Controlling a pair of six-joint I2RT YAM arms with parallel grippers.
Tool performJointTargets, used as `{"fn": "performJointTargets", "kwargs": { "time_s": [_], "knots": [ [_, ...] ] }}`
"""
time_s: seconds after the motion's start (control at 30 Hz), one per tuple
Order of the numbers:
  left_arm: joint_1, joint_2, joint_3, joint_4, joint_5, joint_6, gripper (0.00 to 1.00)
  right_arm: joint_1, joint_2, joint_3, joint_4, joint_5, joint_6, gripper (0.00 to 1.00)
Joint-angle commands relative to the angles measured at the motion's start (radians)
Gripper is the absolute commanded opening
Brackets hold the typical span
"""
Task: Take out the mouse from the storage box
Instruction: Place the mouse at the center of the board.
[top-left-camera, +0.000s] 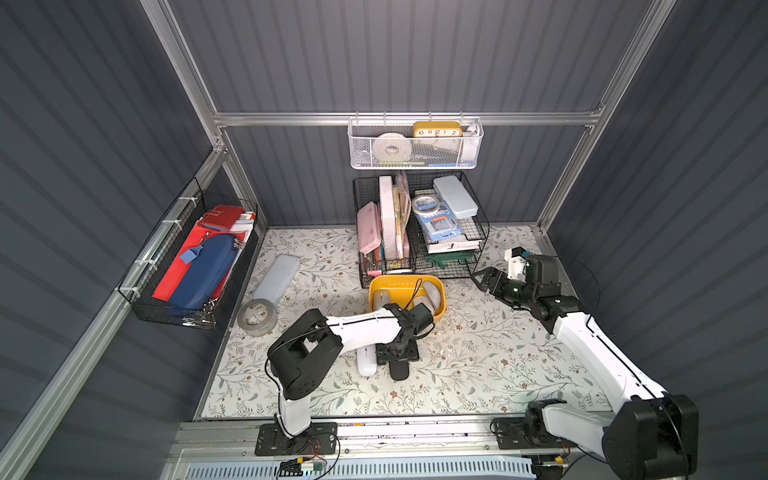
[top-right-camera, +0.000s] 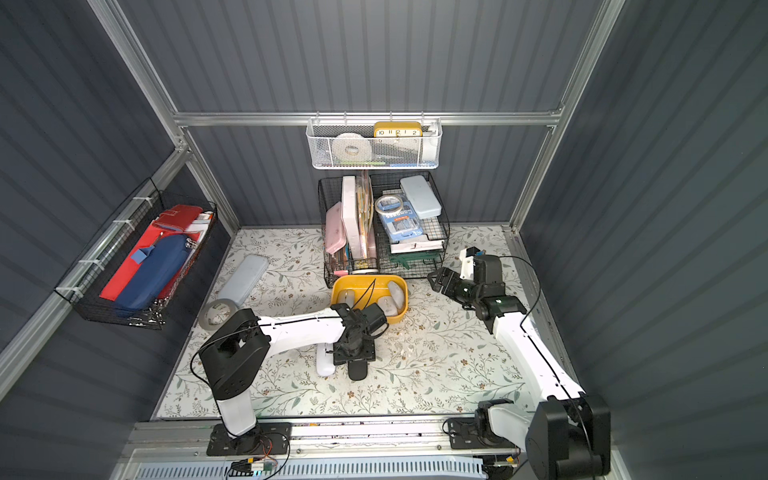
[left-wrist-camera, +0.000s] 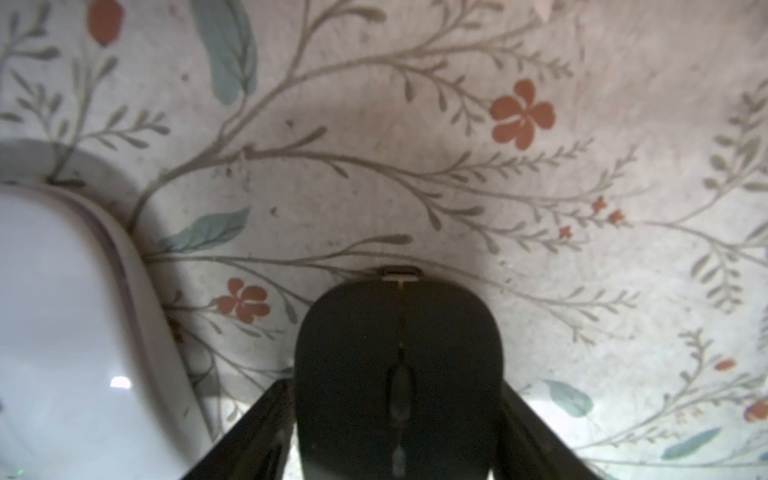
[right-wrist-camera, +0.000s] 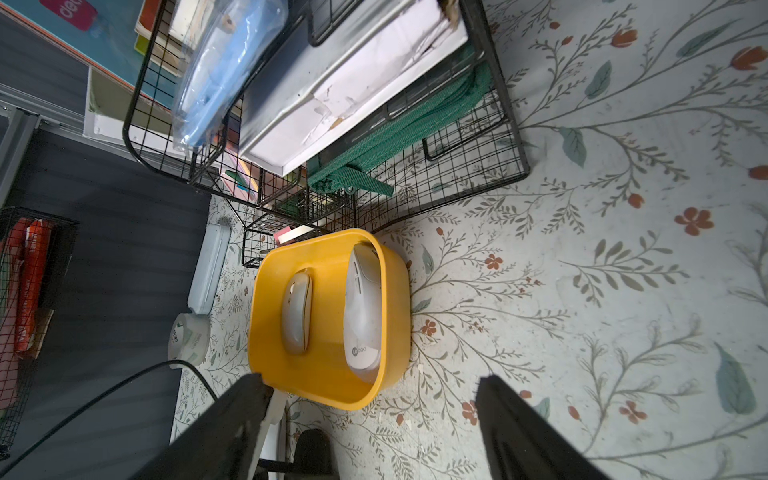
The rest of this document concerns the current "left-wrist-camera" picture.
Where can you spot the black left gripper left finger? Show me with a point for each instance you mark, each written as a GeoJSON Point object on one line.
{"type": "Point", "coordinates": [257, 447]}

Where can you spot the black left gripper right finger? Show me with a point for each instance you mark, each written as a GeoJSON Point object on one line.
{"type": "Point", "coordinates": [529, 449]}

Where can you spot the black mouse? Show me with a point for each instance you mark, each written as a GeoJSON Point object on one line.
{"type": "Point", "coordinates": [398, 379]}

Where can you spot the white mouse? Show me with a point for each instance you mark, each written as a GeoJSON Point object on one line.
{"type": "Point", "coordinates": [92, 384]}

